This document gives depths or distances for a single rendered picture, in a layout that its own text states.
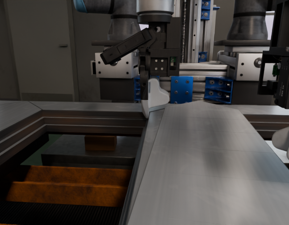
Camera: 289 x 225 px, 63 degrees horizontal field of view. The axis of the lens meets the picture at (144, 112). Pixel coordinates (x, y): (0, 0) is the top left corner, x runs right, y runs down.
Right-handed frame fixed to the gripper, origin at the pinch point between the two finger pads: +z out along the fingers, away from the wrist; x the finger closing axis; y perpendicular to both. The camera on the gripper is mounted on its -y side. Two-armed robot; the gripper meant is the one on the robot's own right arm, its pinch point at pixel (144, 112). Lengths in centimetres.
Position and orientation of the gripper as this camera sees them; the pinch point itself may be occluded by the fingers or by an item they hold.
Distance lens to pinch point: 52.7
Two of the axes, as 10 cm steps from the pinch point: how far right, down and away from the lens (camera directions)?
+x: 0.8, -2.7, 9.6
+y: 10.0, 0.3, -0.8
